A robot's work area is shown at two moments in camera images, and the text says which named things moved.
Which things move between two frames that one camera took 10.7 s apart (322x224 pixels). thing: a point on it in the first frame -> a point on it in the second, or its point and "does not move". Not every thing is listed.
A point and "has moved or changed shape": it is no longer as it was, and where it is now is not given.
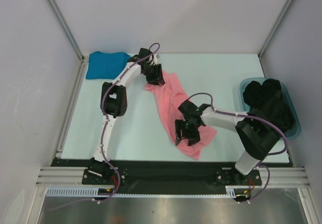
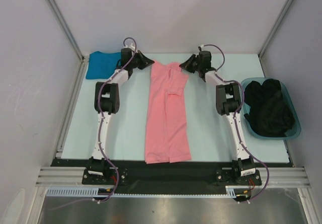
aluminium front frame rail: x=271 y=177 does not move
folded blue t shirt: x=106 y=66 does not move
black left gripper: x=158 y=77 -> x=145 y=62
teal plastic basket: x=296 y=129 does not move
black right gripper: x=187 y=132 -> x=192 y=63
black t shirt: x=267 y=100 does not move
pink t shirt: x=170 y=97 has moved or changed shape
